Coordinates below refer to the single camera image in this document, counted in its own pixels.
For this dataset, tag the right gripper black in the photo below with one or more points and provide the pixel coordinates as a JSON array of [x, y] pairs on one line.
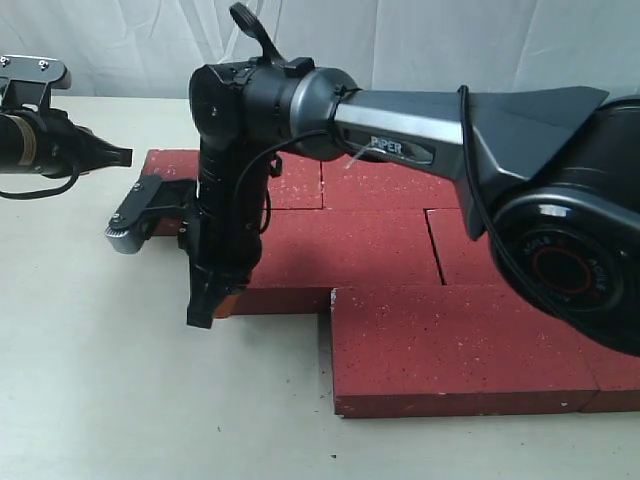
[[224, 233]]

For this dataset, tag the red brick moved to row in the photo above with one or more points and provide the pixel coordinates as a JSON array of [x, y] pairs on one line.
[[382, 186]]

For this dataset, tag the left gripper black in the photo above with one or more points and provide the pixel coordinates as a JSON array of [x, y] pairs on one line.
[[63, 144]]

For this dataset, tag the white backdrop cloth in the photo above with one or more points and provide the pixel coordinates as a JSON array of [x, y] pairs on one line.
[[150, 48]]

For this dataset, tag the left robot arm dark grey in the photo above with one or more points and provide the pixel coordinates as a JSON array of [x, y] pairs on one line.
[[18, 145]]

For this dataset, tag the red brick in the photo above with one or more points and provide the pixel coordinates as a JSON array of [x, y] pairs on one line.
[[461, 260], [617, 379], [451, 351], [307, 253], [296, 194]]

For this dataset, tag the right robot arm dark grey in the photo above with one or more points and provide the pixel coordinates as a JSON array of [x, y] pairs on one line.
[[549, 177]]

